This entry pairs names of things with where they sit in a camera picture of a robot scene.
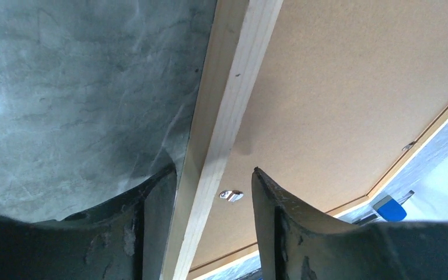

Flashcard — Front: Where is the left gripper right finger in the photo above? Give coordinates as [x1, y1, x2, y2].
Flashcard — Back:
[251, 168, 448, 279]

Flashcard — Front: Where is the brown backing board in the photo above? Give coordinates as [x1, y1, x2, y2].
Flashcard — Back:
[192, 1, 448, 267]

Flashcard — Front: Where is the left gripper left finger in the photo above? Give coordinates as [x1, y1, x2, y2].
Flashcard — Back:
[0, 164, 177, 279]

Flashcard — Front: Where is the light wooden picture frame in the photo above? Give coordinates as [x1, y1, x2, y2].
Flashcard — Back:
[161, 1, 448, 279]

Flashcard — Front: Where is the small blue clip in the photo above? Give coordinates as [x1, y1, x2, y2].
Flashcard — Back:
[373, 195, 407, 222]

